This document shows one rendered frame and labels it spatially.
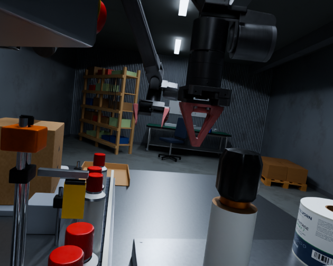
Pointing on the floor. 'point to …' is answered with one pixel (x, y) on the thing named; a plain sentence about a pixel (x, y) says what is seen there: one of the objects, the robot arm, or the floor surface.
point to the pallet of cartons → (283, 173)
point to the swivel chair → (181, 130)
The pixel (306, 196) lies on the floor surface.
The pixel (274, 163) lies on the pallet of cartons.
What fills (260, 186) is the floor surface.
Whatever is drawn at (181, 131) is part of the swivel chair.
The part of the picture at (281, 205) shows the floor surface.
